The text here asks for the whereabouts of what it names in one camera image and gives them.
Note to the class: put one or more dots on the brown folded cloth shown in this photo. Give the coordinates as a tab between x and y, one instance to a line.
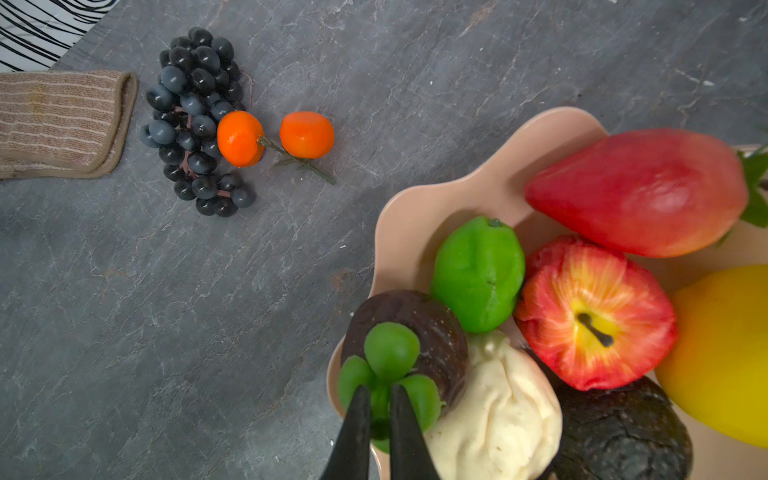
64	124

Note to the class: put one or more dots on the red fake strawberry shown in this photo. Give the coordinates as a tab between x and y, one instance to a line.
655	193

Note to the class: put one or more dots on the black fake grape bunch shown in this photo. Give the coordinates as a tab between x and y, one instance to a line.
197	86

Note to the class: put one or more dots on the beige fake pear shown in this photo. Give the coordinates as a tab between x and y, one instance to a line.
508	423

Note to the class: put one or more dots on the red fake apple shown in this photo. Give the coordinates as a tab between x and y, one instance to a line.
595	318

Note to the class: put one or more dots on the dark fake avocado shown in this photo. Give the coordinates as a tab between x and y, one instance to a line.
631	432

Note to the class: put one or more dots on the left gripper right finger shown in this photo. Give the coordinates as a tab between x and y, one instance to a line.
409	455

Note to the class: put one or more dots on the green fake lime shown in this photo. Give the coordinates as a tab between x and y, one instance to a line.
478	273

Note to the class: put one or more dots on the dark brown fake fig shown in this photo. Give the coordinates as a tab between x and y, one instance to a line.
404	337

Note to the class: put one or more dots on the large yellow fake lemon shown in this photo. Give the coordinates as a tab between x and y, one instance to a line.
717	370

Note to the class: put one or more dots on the orange fake tangerine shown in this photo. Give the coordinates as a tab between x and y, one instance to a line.
238	138
307	134

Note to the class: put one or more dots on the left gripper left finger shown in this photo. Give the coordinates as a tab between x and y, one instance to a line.
349	459

